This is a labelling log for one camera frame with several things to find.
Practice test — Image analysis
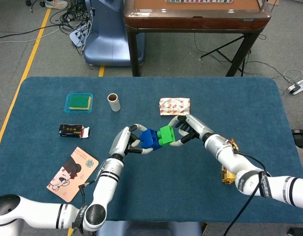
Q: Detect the black equipment case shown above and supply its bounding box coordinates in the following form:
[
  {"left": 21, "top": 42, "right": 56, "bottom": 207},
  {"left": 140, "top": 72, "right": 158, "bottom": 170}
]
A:
[{"left": 291, "top": 129, "right": 303, "bottom": 148}]

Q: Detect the black cable tangle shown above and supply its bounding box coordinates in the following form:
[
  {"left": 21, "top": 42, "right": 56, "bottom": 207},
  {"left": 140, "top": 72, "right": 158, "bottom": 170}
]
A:
[{"left": 49, "top": 3, "right": 93, "bottom": 56}]

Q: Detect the sponge in blue tray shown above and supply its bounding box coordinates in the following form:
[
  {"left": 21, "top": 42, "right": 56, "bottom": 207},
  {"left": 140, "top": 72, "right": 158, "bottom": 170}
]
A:
[{"left": 64, "top": 92, "right": 94, "bottom": 115}]

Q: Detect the face-up mahjong tile row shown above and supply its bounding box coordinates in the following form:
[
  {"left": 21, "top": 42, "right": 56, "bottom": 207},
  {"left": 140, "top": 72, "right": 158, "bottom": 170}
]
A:
[{"left": 165, "top": 0, "right": 234, "bottom": 4}]

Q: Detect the green yellow sponge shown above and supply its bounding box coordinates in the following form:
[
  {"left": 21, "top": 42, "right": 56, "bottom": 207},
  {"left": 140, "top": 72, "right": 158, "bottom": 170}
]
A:
[{"left": 68, "top": 95, "right": 92, "bottom": 111}]

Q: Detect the grey blue robot torso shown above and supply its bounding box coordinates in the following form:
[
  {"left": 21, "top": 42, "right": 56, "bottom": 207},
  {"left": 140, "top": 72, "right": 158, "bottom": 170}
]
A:
[{"left": 96, "top": 220, "right": 203, "bottom": 236}]

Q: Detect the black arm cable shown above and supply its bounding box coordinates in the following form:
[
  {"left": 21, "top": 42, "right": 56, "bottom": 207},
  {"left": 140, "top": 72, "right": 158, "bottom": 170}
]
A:
[{"left": 226, "top": 149, "right": 272, "bottom": 236}]

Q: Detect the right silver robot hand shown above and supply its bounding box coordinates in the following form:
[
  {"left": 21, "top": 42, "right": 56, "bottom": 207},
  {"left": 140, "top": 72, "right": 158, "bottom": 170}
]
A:
[{"left": 167, "top": 114, "right": 215, "bottom": 148}]

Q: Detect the gold snack package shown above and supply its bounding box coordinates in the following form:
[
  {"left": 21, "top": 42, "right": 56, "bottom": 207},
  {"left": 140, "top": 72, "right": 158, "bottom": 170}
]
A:
[{"left": 221, "top": 138, "right": 240, "bottom": 185}]

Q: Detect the blue toy block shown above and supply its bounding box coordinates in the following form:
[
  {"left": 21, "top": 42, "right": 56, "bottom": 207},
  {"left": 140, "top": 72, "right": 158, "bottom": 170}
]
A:
[{"left": 139, "top": 128, "right": 163, "bottom": 151}]

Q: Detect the green toy block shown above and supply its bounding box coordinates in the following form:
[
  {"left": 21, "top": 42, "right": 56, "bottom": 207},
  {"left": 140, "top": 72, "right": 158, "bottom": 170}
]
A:
[{"left": 157, "top": 125, "right": 176, "bottom": 147}]

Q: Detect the white sneaker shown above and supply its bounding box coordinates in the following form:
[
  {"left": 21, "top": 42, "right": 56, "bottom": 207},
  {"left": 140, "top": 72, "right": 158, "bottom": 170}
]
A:
[{"left": 43, "top": 0, "right": 69, "bottom": 9}]

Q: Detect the blue felt table cloth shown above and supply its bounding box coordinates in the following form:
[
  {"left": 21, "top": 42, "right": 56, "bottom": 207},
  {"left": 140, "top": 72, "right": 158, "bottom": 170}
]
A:
[{"left": 0, "top": 76, "right": 303, "bottom": 223}]

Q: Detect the cardboard paper roll tube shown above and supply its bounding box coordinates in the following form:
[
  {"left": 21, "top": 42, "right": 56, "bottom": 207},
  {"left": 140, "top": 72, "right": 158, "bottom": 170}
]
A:
[{"left": 107, "top": 93, "right": 121, "bottom": 113}]

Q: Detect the long black floor cable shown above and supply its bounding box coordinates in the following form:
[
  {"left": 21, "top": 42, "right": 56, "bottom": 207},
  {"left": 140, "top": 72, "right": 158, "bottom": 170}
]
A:
[{"left": 0, "top": 24, "right": 61, "bottom": 41}]

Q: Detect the white red patterned packet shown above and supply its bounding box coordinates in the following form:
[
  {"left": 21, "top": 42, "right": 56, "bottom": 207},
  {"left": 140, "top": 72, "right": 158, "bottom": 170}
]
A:
[{"left": 158, "top": 97, "right": 191, "bottom": 116}]

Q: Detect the brown mahjong table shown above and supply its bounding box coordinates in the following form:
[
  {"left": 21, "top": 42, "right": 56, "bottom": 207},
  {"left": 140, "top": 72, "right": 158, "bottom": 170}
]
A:
[{"left": 123, "top": 0, "right": 272, "bottom": 77}]

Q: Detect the grey blue robot pedestal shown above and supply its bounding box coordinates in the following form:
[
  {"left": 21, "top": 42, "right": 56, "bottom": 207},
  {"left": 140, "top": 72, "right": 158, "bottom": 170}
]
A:
[{"left": 83, "top": 0, "right": 146, "bottom": 66}]

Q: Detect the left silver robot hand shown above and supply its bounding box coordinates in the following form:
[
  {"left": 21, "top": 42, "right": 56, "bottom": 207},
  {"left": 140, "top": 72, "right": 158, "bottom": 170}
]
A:
[{"left": 109, "top": 124, "right": 154, "bottom": 160}]

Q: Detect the small black carton box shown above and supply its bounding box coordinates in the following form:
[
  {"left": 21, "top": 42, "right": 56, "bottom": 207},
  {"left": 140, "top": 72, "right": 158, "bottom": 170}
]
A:
[{"left": 58, "top": 123, "right": 91, "bottom": 140}]

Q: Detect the white power strip with plugs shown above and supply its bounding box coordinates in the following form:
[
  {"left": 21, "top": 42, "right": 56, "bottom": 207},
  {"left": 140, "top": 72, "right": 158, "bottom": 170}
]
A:
[{"left": 69, "top": 23, "right": 92, "bottom": 48}]

